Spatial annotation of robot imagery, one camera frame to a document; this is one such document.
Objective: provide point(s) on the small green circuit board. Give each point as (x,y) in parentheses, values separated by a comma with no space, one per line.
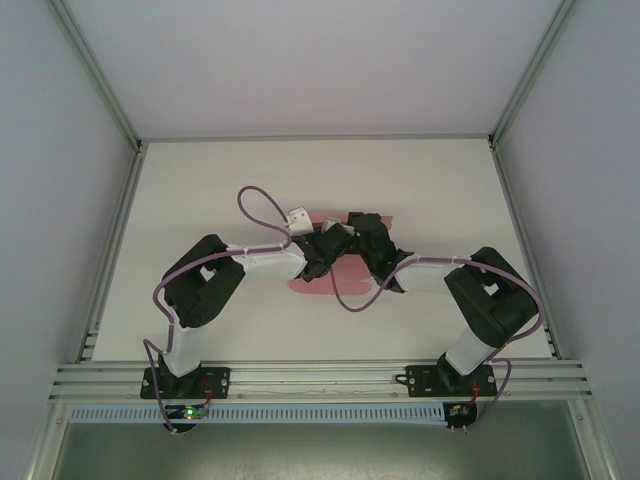
(457,411)

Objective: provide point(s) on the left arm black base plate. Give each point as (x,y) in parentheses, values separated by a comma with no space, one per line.
(220,380)

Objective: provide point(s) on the aluminium frame leg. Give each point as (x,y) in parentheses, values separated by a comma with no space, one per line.
(47,440)
(597,440)

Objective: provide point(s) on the aluminium frame post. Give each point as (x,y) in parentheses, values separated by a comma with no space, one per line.
(100,75)
(531,75)

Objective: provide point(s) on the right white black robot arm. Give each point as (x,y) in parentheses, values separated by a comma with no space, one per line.
(430,277)

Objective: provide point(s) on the aluminium mounting rail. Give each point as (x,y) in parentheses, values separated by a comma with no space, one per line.
(320,375)

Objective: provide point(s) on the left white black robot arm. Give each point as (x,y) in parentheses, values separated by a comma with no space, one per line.
(265,262)

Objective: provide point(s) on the circuit board with green light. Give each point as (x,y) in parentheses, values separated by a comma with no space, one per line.
(190,412)

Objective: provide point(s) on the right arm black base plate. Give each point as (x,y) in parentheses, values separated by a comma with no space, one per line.
(420,380)

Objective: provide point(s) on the pink paper box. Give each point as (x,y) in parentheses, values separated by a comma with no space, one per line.
(325,287)

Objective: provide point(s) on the grey metal panel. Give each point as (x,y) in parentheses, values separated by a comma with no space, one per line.
(320,455)

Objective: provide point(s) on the aluminium table side rail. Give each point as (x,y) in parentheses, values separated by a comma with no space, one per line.
(515,210)
(123,210)

